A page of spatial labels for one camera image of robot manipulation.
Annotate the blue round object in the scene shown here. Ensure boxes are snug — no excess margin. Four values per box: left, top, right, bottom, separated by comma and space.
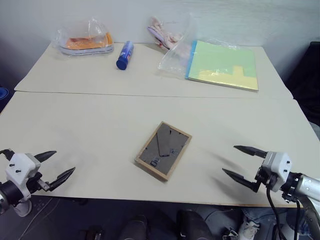
0, 86, 10, 106

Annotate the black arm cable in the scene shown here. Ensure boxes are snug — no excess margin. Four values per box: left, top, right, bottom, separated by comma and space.
265, 183, 303, 240
0, 148, 14, 161

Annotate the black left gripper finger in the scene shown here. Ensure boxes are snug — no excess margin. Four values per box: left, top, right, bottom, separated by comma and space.
45, 166, 77, 193
33, 150, 58, 164

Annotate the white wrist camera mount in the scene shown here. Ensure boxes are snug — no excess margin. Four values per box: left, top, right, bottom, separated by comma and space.
4, 152, 42, 218
260, 150, 293, 194

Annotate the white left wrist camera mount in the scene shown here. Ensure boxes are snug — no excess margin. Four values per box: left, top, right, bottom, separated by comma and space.
4, 152, 42, 218

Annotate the blue denim cloth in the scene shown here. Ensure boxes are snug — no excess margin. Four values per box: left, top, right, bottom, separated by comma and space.
239, 206, 277, 240

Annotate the black fabric object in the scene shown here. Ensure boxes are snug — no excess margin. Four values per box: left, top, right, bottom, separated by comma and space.
284, 40, 320, 141

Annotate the wooden picture frame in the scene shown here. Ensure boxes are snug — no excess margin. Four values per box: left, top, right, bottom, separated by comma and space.
134, 120, 193, 183

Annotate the blue cylindrical can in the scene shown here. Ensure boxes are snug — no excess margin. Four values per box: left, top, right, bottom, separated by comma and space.
115, 40, 135, 71

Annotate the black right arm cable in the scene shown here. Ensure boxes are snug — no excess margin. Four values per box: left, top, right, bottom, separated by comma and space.
265, 183, 303, 240

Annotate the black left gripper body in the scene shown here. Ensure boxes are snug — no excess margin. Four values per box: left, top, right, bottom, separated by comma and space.
24, 172, 50, 195

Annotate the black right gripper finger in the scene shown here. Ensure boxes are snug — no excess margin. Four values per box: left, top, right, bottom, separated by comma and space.
221, 168, 261, 194
233, 145, 268, 159

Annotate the clear bag with orange contents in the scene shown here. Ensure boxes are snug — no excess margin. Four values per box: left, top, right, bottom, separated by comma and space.
50, 16, 115, 58

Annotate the pink cloth bundle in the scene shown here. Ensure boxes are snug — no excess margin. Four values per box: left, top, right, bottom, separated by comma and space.
147, 15, 185, 50

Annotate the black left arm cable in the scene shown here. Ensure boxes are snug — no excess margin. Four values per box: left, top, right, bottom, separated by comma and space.
0, 148, 14, 161

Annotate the coloured paper sheet stack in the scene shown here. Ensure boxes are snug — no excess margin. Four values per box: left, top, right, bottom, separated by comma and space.
184, 39, 260, 93

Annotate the dark rounded shape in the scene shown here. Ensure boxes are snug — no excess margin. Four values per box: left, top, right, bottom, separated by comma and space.
119, 214, 149, 240
175, 209, 214, 240

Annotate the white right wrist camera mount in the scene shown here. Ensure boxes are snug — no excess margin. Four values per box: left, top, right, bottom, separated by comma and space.
260, 150, 293, 194

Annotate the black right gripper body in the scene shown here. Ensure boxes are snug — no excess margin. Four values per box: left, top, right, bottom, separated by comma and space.
254, 165, 277, 194

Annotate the large clear plastic bag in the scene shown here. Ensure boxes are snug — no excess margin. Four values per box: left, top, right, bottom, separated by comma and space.
156, 12, 238, 81

